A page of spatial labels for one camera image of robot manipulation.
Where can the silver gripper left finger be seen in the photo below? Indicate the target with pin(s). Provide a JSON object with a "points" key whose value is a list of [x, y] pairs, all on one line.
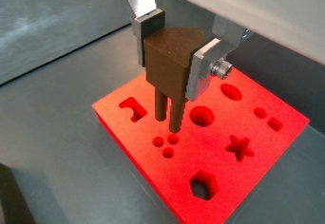
{"points": [[147, 20]]}

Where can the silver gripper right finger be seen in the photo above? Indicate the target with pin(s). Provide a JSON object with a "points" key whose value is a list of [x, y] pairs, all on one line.
{"points": [[207, 61]]}

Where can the brown three prong peg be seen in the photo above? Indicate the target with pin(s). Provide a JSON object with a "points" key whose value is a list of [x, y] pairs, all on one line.
{"points": [[168, 48]]}

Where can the red foam shape board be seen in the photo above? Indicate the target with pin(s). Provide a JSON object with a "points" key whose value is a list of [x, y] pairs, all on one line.
{"points": [[203, 169]]}

